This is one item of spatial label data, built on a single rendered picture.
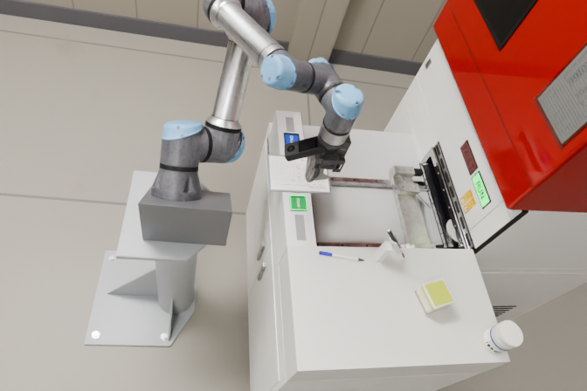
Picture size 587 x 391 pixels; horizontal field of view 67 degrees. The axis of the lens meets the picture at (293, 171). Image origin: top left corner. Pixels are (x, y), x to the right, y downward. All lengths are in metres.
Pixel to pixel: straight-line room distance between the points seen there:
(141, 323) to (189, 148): 1.10
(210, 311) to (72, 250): 0.73
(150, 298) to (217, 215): 1.04
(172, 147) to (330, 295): 0.62
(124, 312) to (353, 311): 1.24
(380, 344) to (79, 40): 2.74
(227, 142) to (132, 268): 1.09
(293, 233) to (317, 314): 0.25
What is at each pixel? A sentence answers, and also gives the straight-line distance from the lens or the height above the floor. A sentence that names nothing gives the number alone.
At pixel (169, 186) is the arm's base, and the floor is 1.01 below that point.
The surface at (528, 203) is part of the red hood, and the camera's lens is 1.39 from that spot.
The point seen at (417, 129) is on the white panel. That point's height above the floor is 0.87.
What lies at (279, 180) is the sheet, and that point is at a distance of 1.47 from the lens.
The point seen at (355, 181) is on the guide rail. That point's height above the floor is 0.85.
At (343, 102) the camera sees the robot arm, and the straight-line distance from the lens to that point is 1.04.
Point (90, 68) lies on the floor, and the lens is 3.18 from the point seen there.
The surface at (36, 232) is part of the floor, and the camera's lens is 2.52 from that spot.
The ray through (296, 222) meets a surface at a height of 0.96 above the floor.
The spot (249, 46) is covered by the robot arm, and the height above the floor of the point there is 1.45.
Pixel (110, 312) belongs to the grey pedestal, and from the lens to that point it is 2.27.
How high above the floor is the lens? 2.15
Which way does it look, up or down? 53 degrees down
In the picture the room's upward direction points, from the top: 20 degrees clockwise
